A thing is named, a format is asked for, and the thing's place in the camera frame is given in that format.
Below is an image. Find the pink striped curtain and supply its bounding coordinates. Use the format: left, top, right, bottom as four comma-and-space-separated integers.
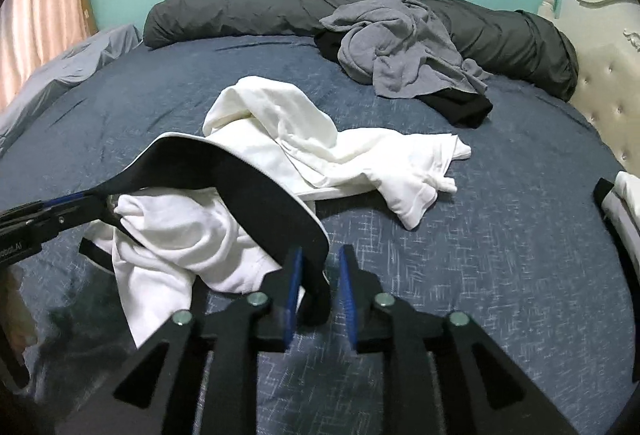
1, 0, 92, 108

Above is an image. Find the light grey blanket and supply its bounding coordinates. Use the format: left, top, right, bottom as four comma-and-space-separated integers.
1, 24, 142, 156

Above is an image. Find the cream tufted headboard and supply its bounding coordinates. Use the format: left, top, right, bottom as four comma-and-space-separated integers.
537, 0, 639, 175

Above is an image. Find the white polo shirt black collar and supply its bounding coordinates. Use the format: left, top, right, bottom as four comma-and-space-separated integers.
80, 77, 472, 344

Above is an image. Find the black garment under grey shirt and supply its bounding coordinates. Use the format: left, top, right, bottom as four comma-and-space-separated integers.
314, 30, 494, 129

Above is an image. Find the folded white clothes stack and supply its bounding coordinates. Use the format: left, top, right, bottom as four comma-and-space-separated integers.
602, 171, 639, 250

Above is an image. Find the grey crumpled shirt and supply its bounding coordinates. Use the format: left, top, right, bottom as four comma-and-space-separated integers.
320, 0, 487, 98

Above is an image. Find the dark grey rolled duvet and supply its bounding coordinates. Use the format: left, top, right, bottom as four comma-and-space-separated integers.
142, 0, 579, 102

